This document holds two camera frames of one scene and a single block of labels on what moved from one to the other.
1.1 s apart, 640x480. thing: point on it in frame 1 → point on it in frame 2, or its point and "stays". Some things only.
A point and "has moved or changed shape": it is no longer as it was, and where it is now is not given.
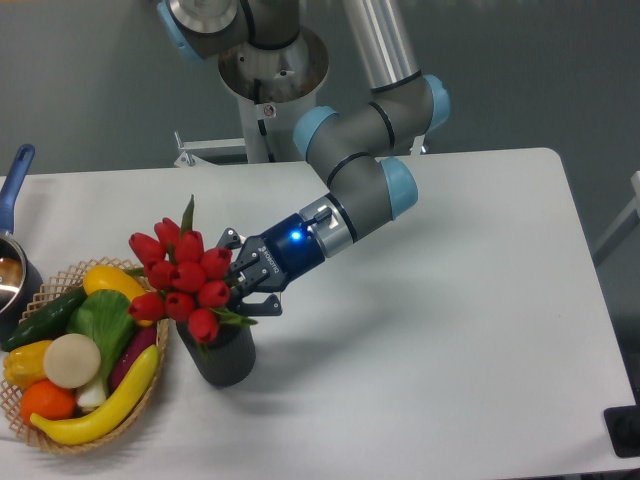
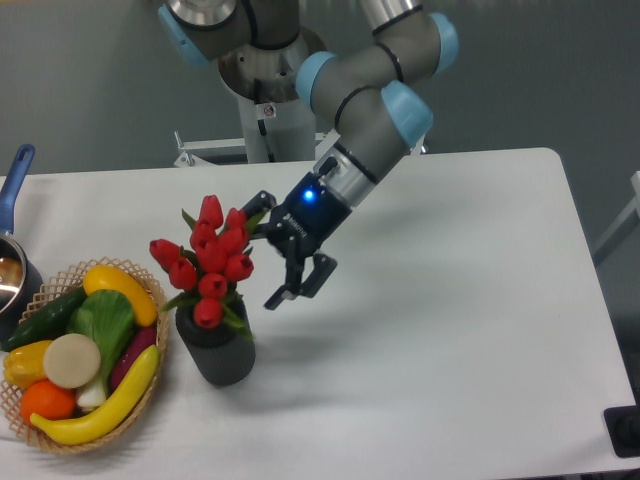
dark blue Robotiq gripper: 266,263 → 308,214
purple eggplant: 141,340 stays
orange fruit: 48,400 stays
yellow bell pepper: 24,364 stays
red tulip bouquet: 184,280 has moved or changed shape
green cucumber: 46,325 stays
